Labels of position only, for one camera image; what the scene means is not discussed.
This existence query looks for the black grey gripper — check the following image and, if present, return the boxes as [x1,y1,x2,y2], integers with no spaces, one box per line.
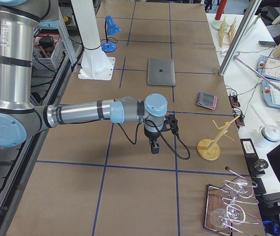
[144,119,164,154]

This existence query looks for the grey laptop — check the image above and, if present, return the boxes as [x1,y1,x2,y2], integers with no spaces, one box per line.
[147,59,176,87]

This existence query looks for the wooden mug tree stand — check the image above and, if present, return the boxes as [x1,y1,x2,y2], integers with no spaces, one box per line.
[196,115,240,161]

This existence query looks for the grey folded cloth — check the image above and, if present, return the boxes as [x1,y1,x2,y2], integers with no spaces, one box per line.
[196,92,218,110]

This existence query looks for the orange black electronics board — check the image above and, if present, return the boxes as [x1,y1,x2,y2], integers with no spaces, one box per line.
[228,95,245,129]

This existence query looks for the clear wine glass lower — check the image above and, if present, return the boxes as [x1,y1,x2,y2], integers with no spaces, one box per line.
[210,204,246,229]

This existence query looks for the clear wine glass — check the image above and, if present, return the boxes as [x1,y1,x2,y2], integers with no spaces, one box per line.
[222,178,258,205]
[210,204,246,229]

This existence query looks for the clear wine glass upper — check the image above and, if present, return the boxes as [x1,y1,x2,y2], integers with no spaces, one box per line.
[222,178,258,205]

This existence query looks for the white enamel pot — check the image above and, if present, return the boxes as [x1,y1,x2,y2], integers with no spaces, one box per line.
[257,125,280,148]

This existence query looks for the blue desk lamp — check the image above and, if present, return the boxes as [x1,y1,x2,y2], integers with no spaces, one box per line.
[101,15,121,53]

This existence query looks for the lower teach pendant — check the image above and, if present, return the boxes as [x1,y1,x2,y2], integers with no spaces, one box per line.
[261,80,280,109]

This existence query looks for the teach pendant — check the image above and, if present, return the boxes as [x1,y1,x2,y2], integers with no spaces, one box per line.
[261,80,280,109]
[256,56,280,81]

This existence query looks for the wooden dish rack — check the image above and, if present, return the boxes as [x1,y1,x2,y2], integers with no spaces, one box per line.
[218,17,236,47]

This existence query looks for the red cylinder on green base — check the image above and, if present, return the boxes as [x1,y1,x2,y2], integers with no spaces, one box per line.
[211,0,227,30]

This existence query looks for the white plastic basket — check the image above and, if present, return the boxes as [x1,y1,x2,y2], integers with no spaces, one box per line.
[32,34,63,70]

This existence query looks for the upper teach pendant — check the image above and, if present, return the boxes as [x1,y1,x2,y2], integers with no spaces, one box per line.
[256,56,280,81]

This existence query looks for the black smartphone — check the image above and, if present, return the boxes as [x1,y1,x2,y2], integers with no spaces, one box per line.
[258,40,276,47]

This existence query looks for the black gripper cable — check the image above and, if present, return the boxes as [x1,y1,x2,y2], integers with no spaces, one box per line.
[115,117,191,160]

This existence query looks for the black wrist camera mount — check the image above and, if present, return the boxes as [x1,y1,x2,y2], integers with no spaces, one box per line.
[162,115,179,135]

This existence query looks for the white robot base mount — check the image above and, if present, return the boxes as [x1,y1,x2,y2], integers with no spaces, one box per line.
[71,0,115,81]

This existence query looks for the wire wine glass rack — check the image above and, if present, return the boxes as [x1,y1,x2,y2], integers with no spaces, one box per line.
[203,166,260,236]

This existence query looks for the green handled grabber stick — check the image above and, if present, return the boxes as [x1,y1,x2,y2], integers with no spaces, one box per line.
[233,56,280,92]

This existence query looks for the aluminium camera post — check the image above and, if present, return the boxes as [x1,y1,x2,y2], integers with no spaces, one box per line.
[219,0,262,76]

